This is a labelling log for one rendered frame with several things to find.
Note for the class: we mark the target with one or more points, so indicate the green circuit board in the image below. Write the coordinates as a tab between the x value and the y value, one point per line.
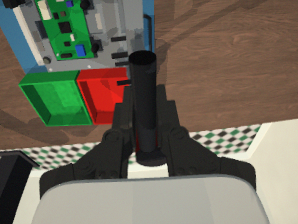
66	28

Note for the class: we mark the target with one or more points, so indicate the green bin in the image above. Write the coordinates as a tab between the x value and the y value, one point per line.
55	98

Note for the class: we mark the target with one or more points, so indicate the red bin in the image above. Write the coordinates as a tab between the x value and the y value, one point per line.
100	92

